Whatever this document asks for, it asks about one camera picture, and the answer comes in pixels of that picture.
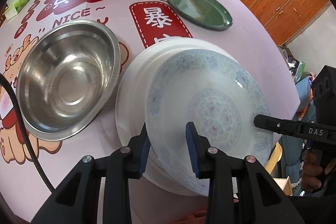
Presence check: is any blue patterned white plate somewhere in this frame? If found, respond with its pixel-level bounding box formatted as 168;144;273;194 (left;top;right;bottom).
145;49;273;196

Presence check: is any large white plate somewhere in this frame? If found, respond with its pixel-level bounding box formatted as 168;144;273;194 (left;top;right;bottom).
115;36;236;196

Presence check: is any large steel bowl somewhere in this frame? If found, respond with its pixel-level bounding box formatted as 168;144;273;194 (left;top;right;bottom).
16;20;121;141

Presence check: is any green plate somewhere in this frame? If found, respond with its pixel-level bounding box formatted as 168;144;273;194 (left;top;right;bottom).
167;0;234;31

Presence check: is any pink printed tablecloth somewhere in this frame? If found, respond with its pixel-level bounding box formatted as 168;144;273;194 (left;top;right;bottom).
1;0;299;223

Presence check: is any green tissue pack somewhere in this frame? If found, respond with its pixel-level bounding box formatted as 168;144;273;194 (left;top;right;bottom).
3;0;29;20

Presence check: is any black cable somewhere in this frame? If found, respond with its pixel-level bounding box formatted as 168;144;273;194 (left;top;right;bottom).
0;73;56;193

